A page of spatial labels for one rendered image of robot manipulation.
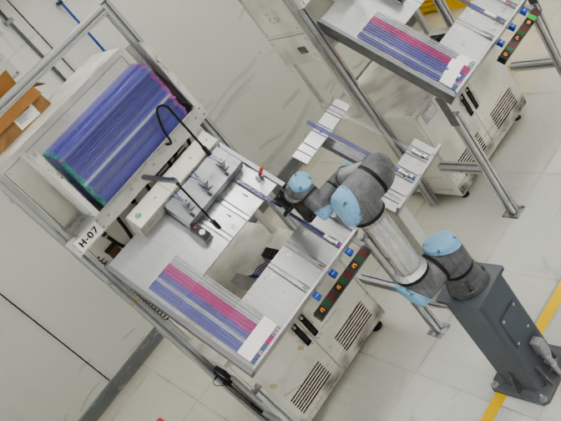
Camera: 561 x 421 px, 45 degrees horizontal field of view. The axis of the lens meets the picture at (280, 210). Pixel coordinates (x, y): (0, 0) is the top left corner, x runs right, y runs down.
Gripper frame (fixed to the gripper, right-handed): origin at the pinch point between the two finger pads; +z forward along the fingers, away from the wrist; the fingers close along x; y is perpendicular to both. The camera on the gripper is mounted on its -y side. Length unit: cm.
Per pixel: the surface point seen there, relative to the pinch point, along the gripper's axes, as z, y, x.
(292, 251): -1.7, -10.7, 12.4
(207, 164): 4.7, 38.2, 2.8
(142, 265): 10, 33, 50
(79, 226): -1, 58, 55
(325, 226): -2.9, -15.0, -3.6
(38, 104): 6, 105, 26
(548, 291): 2, -106, -43
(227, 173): 1.5, 29.0, 1.8
